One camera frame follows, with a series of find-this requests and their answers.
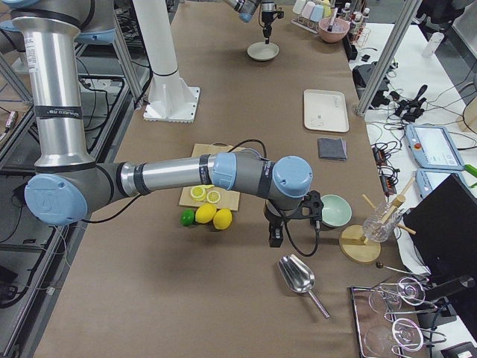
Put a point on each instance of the black monitor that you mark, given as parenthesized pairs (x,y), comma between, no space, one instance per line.
(445,225)

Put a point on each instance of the white rabbit tray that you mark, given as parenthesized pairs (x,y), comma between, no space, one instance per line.
(325,110)

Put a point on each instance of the yellow plastic knife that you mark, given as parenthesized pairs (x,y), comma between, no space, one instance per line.
(204,186)

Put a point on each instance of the lemon slice lower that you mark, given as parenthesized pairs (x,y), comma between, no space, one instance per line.
(213,196)

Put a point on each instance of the wooden glass stand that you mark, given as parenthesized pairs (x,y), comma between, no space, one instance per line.
(354,243)

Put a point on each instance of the mint green bowl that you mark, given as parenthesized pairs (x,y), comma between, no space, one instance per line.
(336,211)

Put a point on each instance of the blue teach pendant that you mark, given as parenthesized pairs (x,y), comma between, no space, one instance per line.
(433,147)
(428,179)

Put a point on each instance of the lemon slice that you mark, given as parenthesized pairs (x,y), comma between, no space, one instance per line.
(197,193)
(213,196)

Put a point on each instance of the clear glass cup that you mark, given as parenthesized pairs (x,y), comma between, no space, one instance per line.
(375,229)

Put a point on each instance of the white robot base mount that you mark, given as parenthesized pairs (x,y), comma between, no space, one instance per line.
(170,99)

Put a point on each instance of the white bottle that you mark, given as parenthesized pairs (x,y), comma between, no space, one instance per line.
(435,40)

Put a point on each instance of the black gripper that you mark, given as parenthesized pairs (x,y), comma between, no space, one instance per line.
(273,217)
(267,18)

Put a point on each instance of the pink cup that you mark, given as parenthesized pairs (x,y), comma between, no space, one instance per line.
(307,9)

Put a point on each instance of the yellow lemon near lime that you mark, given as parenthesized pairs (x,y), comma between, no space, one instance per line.
(205,213)

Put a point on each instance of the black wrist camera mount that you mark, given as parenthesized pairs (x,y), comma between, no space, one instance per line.
(311,208)

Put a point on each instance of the lemon slice upper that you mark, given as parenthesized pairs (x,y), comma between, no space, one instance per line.
(197,193)

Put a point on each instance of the green lime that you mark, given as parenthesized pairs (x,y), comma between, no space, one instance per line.
(187,217)

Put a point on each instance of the bamboo cutting board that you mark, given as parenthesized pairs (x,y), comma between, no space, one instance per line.
(229,198)

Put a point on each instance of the round beige plate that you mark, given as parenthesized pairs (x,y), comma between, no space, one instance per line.
(262,51)

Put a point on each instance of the white wire cup rack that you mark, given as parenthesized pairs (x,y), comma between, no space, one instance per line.
(306,24)

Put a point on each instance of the metal scoop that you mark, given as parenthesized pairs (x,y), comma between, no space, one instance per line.
(300,279)

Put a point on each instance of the wire glass holder rack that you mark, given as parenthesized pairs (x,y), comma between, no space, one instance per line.
(407,317)

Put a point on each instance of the yellow lemon outer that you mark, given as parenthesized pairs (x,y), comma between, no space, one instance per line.
(222,219)

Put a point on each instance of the aluminium frame post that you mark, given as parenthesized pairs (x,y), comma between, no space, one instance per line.
(401,25)

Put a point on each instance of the grey folded cloth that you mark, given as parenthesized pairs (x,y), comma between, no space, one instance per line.
(332,149)

